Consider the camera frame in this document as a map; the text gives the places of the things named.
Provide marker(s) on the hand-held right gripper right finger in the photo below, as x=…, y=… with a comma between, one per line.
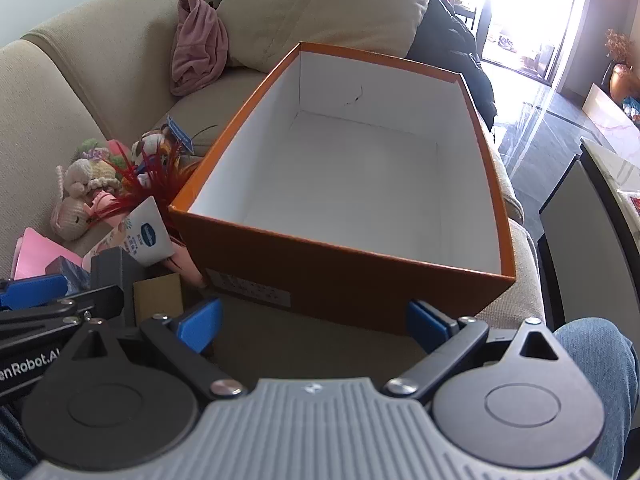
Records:
x=425, y=322

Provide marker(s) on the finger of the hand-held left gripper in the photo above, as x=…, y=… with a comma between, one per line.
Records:
x=100, y=300
x=30, y=292

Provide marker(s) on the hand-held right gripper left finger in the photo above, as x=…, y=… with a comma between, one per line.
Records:
x=202, y=325

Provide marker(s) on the red feather shuttlecock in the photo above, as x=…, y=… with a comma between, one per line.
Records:
x=150, y=180

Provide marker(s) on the orange cardboard box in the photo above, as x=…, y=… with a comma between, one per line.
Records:
x=350, y=185

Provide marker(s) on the pink paper sheet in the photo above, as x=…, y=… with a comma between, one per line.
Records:
x=40, y=255

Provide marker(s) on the blue purple small box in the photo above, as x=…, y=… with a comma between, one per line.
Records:
x=70, y=272

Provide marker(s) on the brown cardboard piece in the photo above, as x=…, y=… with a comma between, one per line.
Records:
x=157, y=297

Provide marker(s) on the person's left leg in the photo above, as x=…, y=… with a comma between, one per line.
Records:
x=12, y=440

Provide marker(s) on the person's leg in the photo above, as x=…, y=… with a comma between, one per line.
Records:
x=12, y=440
x=610, y=360

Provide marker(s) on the white packet with blue label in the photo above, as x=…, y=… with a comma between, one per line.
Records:
x=150, y=235

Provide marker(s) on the green pink crochet toy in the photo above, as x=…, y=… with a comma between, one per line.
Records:
x=97, y=150

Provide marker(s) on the orange white plush toy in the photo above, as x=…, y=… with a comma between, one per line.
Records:
x=150, y=147

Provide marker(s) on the blue paper tag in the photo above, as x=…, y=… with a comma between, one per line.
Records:
x=181, y=135

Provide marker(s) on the grey coffee table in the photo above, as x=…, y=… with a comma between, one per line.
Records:
x=590, y=240

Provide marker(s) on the person's right leg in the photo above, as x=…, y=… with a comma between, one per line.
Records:
x=610, y=360

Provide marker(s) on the beige sofa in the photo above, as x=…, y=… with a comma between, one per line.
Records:
x=85, y=90

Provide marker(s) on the pink cloth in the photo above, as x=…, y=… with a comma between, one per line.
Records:
x=197, y=47

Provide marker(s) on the black jacket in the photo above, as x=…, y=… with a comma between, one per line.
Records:
x=455, y=50

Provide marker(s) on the white marble stand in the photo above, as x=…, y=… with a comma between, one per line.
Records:
x=607, y=110

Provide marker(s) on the black metal rack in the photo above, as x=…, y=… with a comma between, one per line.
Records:
x=475, y=10

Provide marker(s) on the beige cushion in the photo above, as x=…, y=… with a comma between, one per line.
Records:
x=320, y=15

